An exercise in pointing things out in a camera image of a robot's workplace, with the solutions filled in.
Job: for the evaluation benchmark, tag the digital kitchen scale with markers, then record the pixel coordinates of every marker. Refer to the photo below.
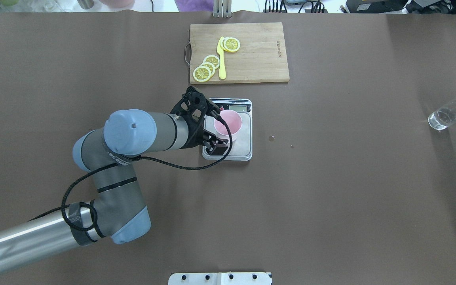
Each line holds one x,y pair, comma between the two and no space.
242,149

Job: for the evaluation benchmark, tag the pink plastic cup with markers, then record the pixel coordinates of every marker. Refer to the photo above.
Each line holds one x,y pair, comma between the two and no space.
234,121

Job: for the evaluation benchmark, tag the lemon slice under front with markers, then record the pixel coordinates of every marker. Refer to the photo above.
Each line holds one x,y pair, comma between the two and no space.
221,43

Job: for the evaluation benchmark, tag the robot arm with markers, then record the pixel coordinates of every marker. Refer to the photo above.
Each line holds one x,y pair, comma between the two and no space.
107,201

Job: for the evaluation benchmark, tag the bamboo cutting board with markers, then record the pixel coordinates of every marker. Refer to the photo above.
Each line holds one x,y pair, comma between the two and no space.
262,57

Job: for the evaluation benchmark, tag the glass sauce bottle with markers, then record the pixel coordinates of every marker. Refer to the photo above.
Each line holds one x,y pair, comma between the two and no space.
453,111

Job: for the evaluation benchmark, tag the lemon slice front left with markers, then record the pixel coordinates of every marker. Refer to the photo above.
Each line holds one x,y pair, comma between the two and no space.
231,44

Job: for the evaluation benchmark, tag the white pedestal base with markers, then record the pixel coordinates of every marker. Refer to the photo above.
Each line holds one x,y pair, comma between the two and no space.
221,278

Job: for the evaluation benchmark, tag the lemon slice top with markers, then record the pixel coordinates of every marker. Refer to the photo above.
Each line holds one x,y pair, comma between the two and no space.
202,73

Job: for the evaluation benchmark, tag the yellow plastic knife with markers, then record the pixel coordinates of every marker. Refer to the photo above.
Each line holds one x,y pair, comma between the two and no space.
222,67

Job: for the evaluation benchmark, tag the aluminium frame post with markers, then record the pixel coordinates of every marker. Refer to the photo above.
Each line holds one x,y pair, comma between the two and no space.
222,9

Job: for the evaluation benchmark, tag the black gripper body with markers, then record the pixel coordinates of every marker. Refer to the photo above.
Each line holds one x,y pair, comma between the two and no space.
194,136

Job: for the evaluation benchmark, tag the black power strip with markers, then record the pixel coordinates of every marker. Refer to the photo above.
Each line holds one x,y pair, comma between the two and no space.
294,6

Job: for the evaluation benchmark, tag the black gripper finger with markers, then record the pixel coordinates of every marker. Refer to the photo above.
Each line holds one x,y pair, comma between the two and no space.
216,146

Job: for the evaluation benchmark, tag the purple cloth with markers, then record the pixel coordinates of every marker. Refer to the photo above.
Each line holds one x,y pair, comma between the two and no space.
194,5

